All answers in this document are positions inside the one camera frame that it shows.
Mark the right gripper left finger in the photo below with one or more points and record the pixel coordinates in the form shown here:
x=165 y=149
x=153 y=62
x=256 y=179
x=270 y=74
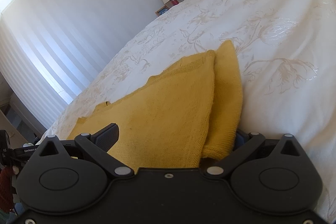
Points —
x=84 y=157

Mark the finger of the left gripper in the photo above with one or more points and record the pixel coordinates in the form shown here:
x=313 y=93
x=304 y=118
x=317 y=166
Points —
x=23 y=153

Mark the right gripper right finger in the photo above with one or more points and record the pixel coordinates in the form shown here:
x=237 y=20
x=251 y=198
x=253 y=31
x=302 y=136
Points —
x=255 y=156

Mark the yellow knit sweater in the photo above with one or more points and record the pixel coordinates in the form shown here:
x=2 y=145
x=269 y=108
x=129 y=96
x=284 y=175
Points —
x=187 y=113

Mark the white window blinds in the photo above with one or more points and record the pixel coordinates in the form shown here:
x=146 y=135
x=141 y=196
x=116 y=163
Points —
x=62 y=46

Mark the white floral bedspread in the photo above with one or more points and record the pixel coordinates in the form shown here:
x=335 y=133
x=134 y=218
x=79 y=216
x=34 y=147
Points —
x=286 y=54

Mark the red tumbler bottle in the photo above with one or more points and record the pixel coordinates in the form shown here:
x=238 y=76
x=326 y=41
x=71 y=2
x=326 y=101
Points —
x=174 y=2

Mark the wooden picture frame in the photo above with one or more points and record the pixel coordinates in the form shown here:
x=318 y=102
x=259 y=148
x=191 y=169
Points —
x=162 y=10

